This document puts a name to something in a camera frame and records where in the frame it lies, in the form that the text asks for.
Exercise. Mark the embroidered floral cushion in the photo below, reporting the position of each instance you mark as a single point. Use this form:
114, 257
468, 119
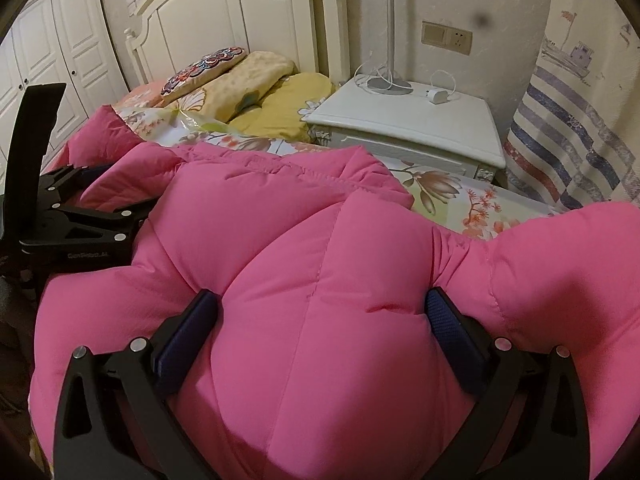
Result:
205, 70

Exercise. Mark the white charger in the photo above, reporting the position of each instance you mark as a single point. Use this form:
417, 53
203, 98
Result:
439, 96

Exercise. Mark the pink puffer jacket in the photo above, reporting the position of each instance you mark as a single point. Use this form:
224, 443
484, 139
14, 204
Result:
325, 285

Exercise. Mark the sailboat print curtain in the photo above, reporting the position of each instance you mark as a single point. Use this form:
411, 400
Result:
565, 135

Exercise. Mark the orange floral pillow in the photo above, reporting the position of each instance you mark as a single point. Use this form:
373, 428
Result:
145, 92

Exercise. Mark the white nightstand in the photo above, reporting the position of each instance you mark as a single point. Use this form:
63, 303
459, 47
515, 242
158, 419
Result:
400, 115

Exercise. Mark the clear plastic bag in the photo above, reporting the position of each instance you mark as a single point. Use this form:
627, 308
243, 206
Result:
195, 120

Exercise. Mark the white wardrobe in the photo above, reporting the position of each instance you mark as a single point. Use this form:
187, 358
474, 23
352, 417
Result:
75, 50

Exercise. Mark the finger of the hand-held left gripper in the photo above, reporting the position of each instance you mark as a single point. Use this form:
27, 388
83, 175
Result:
100, 222
75, 180

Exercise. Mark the gold wall socket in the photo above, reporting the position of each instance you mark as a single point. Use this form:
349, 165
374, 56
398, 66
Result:
446, 37

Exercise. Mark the silver table lamp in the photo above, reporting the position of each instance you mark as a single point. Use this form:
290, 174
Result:
390, 20

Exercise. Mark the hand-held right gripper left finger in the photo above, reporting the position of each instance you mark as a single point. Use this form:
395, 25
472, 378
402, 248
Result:
185, 345

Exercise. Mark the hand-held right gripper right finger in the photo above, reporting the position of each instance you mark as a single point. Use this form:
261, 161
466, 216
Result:
452, 335

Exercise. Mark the floral bed sheet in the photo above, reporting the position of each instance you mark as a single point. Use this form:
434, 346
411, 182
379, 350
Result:
450, 195

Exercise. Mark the mustard yellow pillow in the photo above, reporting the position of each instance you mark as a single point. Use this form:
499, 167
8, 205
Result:
295, 100

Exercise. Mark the white wooden headboard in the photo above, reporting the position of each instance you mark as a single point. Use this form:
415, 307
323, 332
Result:
225, 15

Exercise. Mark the pale yellow patterned blanket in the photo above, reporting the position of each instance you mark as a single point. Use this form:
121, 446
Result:
255, 77

